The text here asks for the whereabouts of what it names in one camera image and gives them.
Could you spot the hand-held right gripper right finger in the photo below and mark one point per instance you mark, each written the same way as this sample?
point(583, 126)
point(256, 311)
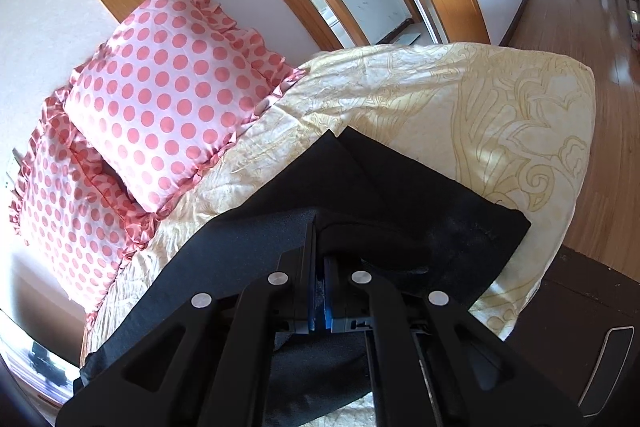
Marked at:
point(328, 307)

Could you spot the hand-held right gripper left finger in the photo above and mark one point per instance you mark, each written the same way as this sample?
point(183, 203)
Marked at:
point(314, 307)

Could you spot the black pants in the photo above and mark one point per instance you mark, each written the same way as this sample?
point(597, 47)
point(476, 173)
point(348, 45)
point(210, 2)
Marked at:
point(400, 207)

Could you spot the yellow patterned blanket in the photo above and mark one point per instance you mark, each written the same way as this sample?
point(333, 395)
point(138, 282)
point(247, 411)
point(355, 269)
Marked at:
point(450, 97)

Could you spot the dark cabinet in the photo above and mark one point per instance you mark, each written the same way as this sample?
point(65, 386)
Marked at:
point(575, 297)

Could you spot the pink polka-dot pillow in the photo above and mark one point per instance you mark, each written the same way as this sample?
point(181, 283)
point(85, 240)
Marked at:
point(60, 217)
point(175, 82)

